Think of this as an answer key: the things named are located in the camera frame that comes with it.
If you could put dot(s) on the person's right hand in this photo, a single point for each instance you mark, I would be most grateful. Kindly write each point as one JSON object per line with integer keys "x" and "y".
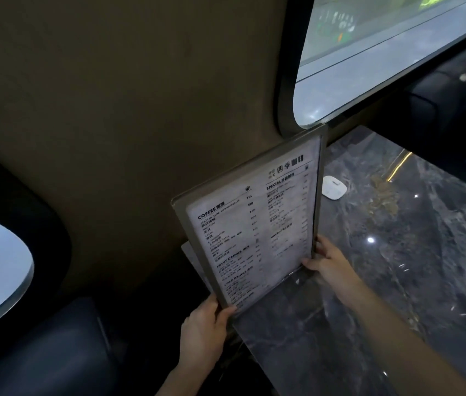
{"x": 336, "y": 272}

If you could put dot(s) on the person's left hand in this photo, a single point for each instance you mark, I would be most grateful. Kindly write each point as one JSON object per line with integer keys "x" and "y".
{"x": 202, "y": 338}

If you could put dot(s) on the metal-framed text menu stand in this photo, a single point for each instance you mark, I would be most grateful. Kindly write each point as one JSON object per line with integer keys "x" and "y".
{"x": 257, "y": 218}

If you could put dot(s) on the person's right forearm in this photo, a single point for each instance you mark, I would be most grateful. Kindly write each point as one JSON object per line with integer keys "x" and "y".
{"x": 406, "y": 346}

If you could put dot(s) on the dark marble table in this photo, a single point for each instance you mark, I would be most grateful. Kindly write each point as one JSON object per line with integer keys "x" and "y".
{"x": 381, "y": 305}

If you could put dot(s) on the white oval call button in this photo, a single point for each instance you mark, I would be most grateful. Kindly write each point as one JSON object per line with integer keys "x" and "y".
{"x": 334, "y": 188}

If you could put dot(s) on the dark tufted leather sofa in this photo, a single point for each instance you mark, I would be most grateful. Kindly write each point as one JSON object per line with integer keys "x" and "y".
{"x": 443, "y": 98}

